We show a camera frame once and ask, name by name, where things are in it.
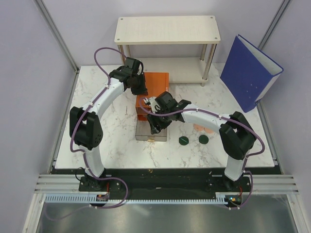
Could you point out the white two-tier shelf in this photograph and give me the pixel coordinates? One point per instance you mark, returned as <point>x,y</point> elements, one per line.
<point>172,30</point>

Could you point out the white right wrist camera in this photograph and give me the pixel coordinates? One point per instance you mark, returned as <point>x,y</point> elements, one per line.
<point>151,102</point>

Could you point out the dark green lid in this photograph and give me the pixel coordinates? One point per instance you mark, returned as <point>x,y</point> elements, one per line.
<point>183,140</point>
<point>203,139</point>

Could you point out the orange drawer box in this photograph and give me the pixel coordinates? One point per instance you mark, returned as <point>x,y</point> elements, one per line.
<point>156,84</point>

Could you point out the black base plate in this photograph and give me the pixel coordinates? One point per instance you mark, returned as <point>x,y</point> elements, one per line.
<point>165,183</point>

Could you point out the light blue cable duct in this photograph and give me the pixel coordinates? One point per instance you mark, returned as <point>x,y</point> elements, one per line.
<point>103,199</point>

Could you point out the pink powder puff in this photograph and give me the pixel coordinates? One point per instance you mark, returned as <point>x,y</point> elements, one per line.
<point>208,131</point>
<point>198,127</point>

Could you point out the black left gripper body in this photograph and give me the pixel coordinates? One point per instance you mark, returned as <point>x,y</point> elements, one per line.
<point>139,87</point>

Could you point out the blue ring binder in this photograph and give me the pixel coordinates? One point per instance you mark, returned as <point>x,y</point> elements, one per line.
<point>249,73</point>

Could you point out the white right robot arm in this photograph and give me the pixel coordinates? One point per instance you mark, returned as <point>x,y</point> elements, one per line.
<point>236,134</point>

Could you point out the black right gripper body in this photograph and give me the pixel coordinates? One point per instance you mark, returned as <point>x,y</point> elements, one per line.
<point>163,121</point>

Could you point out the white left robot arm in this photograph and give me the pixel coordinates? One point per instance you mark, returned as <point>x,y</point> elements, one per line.
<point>85,129</point>

